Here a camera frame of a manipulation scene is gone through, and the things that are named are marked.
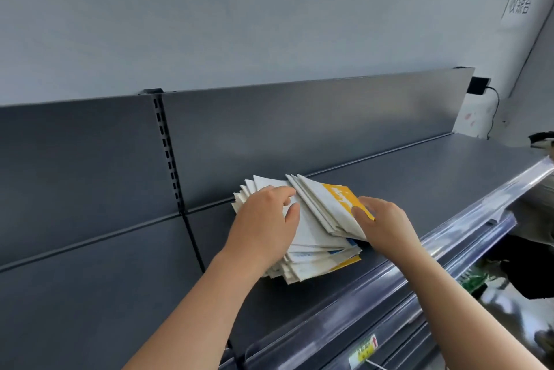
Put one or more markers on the person's right hand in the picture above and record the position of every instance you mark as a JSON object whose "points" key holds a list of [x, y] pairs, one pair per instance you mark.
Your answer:
{"points": [[389, 231]]}

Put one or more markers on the person's left hand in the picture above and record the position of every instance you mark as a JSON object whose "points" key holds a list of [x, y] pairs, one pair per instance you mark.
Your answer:
{"points": [[259, 231]]}

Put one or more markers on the pile of white notebooks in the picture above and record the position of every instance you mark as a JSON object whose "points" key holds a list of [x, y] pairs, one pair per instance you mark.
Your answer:
{"points": [[320, 248]]}

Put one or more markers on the person's left forearm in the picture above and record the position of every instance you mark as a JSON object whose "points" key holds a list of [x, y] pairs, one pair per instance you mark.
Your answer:
{"points": [[194, 322]]}

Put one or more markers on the green snack packet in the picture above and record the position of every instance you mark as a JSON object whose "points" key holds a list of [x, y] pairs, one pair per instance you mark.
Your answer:
{"points": [[474, 281]]}

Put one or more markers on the dark grey back panel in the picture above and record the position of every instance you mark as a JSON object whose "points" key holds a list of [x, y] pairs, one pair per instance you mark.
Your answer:
{"points": [[78, 175], [303, 132]]}

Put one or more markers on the yellow green price tag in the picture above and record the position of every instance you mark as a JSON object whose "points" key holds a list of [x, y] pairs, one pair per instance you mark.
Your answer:
{"points": [[363, 350]]}

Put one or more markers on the slotted dark metal upright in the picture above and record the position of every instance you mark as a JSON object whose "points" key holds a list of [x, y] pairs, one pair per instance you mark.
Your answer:
{"points": [[166, 149]]}

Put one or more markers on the white floral patterned panel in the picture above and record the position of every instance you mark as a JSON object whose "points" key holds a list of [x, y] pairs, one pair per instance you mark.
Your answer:
{"points": [[474, 116]]}

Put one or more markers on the clear plastic price rail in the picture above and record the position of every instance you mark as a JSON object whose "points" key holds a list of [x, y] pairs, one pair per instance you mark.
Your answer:
{"points": [[476, 248], [476, 218]]}

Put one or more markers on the black wall adapter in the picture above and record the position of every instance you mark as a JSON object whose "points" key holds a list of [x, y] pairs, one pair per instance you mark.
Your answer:
{"points": [[478, 85]]}

